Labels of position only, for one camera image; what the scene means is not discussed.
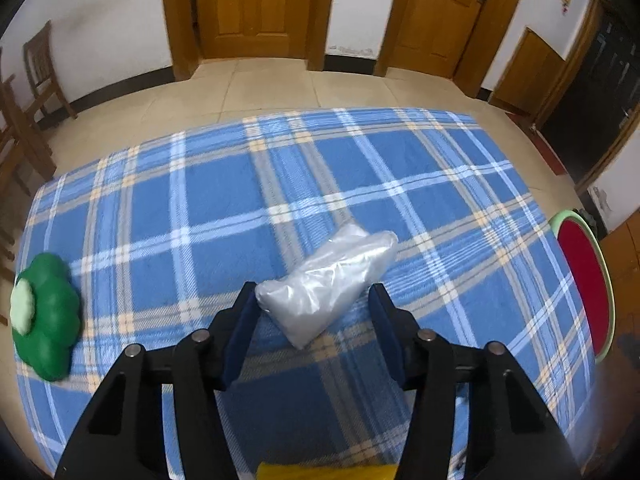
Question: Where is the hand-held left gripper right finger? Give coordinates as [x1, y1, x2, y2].
[367, 282, 583, 480]

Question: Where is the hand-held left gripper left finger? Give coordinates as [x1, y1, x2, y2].
[54, 281, 261, 480]

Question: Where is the clear plastic bag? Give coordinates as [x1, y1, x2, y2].
[254, 219, 400, 351]

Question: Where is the blue plaid tablecloth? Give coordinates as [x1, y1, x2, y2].
[15, 107, 599, 480]

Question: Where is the yellow flat object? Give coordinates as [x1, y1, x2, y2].
[255, 462, 401, 480]

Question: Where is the red round stool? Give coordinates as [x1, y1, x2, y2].
[548, 209, 616, 364]

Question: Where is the small dark object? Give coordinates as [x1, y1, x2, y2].
[575, 207, 609, 242]

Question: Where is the wooden chair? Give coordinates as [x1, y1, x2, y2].
[0, 74, 59, 197]
[23, 19, 79, 120]

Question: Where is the low wooden cabinet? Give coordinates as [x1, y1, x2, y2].
[492, 27, 566, 116]

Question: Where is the dark doorway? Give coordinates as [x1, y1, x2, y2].
[537, 0, 640, 187]

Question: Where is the wooden door with handle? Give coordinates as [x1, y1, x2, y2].
[389, 0, 497, 79]

